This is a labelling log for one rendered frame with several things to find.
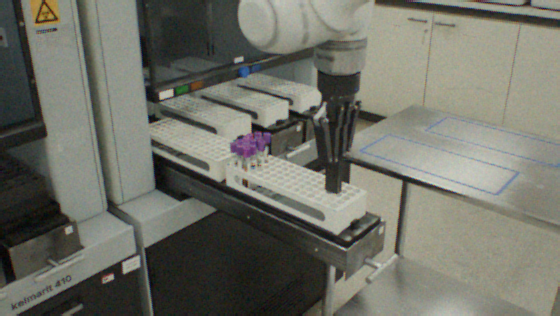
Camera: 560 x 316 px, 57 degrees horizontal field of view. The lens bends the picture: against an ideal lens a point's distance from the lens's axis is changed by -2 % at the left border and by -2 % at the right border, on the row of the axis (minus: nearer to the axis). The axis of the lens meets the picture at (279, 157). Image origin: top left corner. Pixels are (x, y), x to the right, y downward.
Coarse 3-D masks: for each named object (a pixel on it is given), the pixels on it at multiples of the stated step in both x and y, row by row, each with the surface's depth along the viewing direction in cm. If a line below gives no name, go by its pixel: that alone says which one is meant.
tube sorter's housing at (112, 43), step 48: (96, 0) 103; (96, 48) 106; (144, 48) 189; (96, 96) 111; (144, 96) 118; (144, 144) 122; (144, 192) 126; (144, 240) 118; (192, 240) 130; (240, 240) 145; (144, 288) 126; (192, 288) 135; (240, 288) 151; (288, 288) 172
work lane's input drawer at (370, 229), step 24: (168, 168) 125; (192, 192) 121; (216, 192) 115; (240, 192) 111; (240, 216) 112; (264, 216) 107; (288, 216) 103; (288, 240) 104; (312, 240) 99; (336, 240) 97; (360, 240) 97; (336, 264) 97; (360, 264) 100; (384, 264) 99
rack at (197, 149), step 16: (160, 128) 131; (176, 128) 132; (192, 128) 132; (160, 144) 133; (176, 144) 122; (192, 144) 123; (208, 144) 123; (224, 144) 123; (176, 160) 124; (192, 160) 128; (208, 160) 116; (224, 160) 115; (224, 176) 117
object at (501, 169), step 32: (384, 128) 143; (416, 128) 143; (448, 128) 144; (480, 128) 144; (512, 128) 144; (352, 160) 127; (384, 160) 125; (416, 160) 125; (448, 160) 125; (480, 160) 125; (512, 160) 125; (544, 160) 125; (448, 192) 113; (480, 192) 111; (512, 192) 111; (544, 192) 111; (544, 224) 101; (384, 288) 166; (416, 288) 166; (448, 288) 166
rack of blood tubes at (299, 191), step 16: (272, 160) 116; (240, 176) 110; (256, 176) 108; (272, 176) 109; (288, 176) 108; (304, 176) 108; (320, 176) 108; (256, 192) 109; (272, 192) 113; (288, 192) 102; (304, 192) 102; (320, 192) 102; (352, 192) 101; (288, 208) 103; (304, 208) 107; (320, 208) 98; (336, 208) 96; (352, 208) 99; (320, 224) 99; (336, 224) 96
